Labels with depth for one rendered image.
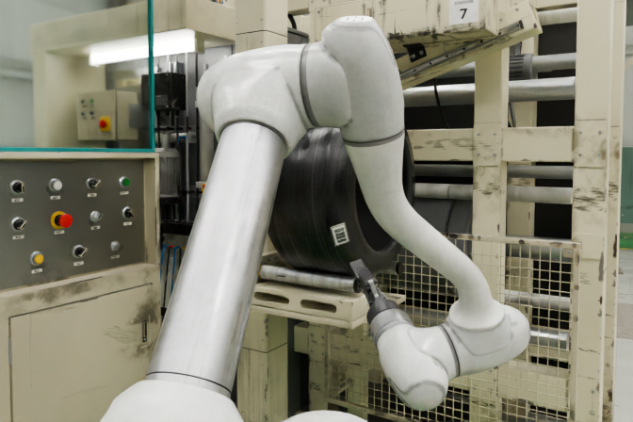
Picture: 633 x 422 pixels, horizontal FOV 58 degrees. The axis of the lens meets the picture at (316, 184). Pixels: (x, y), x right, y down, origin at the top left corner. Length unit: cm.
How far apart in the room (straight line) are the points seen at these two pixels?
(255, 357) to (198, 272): 127
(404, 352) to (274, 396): 98
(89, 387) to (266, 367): 53
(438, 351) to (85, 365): 110
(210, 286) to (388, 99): 38
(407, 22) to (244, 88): 111
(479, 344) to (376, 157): 43
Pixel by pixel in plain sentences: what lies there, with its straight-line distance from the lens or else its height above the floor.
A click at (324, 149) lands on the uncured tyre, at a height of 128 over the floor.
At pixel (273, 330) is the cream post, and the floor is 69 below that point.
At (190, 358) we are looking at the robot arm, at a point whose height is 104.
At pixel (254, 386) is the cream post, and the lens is 200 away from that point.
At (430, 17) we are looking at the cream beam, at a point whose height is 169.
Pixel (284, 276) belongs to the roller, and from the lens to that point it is 172.
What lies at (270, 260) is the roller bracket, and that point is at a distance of 182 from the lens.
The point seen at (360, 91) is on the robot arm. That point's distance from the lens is 84.
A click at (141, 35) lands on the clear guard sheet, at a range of 197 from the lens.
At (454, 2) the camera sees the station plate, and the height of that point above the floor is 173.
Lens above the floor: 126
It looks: 3 degrees down
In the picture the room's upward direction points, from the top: straight up
